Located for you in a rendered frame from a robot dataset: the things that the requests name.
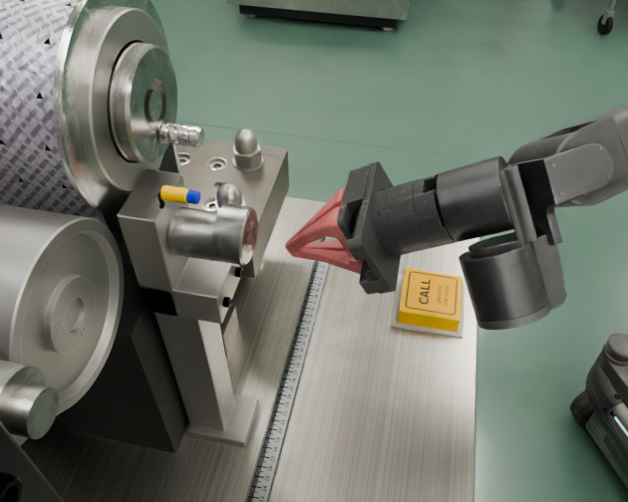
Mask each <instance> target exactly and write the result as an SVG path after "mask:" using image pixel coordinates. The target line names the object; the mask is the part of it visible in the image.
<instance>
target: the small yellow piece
mask: <svg viewBox="0 0 628 502"><path fill-rule="evenodd" d="M157 198H158V201H159V208H161V209H164V207H165V203H164V201H165V200H166V201H173V202H180V203H191V204H198V203H199V201H200V192H199V190H193V189H189V188H183V187H176V186H169V185H164V186H163V187H162V189H161V191H160V192H159V193H158V194H157Z"/></svg>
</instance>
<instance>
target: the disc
mask: <svg viewBox="0 0 628 502"><path fill-rule="evenodd" d="M119 7H130V8H138V9H141V10H143V11H145V12H146V13H148V14H149V15H150V16H151V17H152V18H153V19H154V21H155V22H156V23H157V26H158V27H159V29H160V31H161V33H162V35H163V38H164V40H165V43H166V46H167V50H168V45H167V40H166V36H165V33H164V29H163V26H162V23H161V20H160V18H159V15H158V13H157V10H156V8H155V6H154V4H153V3H152V1H151V0H79V1H78V2H77V4H76V5H75V7H74V9H73V10H72V12H71V14H70V16H69V19H68V21H67V23H66V26H65V29H64V32H63V35H62V38H61V42H60V46H59V50H58V55H57V60H56V67H55V75H54V88H53V111H54V124H55V132H56V138H57V144H58V148H59V152H60V156H61V159H62V162H63V165H64V167H65V170H66V173H67V175H68V177H69V179H70V181H71V183H72V185H73V187H74V188H75V190H76V191H77V193H78V194H79V196H80V197H81V198H82V199H83V200H84V201H85V202H86V203H87V204H88V205H89V206H90V207H92V208H93V209H95V210H97V211H99V212H102V213H107V214H118V213H119V211H120V210H121V208H122V207H123V205H124V204H125V202H126V201H127V199H128V197H129V196H130V194H131V193H132V191H124V190H117V189H112V188H109V187H107V186H106V185H104V184H103V183H102V182H101V181H100V180H99V179H98V178H97V176H96V175H95V173H94V172H93V170H92V168H91V166H90V164H89V162H88V159H87V157H86V154H85V151H84V147H83V143H82V139H81V134H80V127H79V118H78V87H79V78H80V71H81V66H82V61H83V57H84V54H85V50H86V47H87V44H88V42H89V39H90V37H91V35H92V33H93V31H94V29H95V27H96V26H97V24H98V23H99V22H100V20H101V19H102V18H103V17H104V16H105V15H106V14H107V13H108V12H110V11H111V10H113V9H115V8H119ZM168 54H169V51H168Z"/></svg>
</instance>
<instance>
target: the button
mask: <svg viewBox="0 0 628 502"><path fill-rule="evenodd" d="M462 284H463V278H462V277H461V276H456V275H449V274H443V273H436V272H430V271H423V270H417V269H410V268H406V269H405V272H404V278H403V285H402V292H401V299H400V306H399V313H398V323H403V324H409V325H415V326H421V327H427V328H433V329H439V330H445V331H451V332H456V331H457V330H458V327H459V324H460V321H461V305H462Z"/></svg>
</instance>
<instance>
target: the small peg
mask: <svg viewBox="0 0 628 502"><path fill-rule="evenodd" d="M158 134H159V139H160V141H161V142H163V143H171V144H181V145H186V146H189V145H191V146H194V147H201V146H202V144H203V142H204V130H203V128H202V127H201V126H198V125H193V126H191V125H181V124H172V123H167V122H163V123H162V124H161V125H160V128H159V133H158Z"/></svg>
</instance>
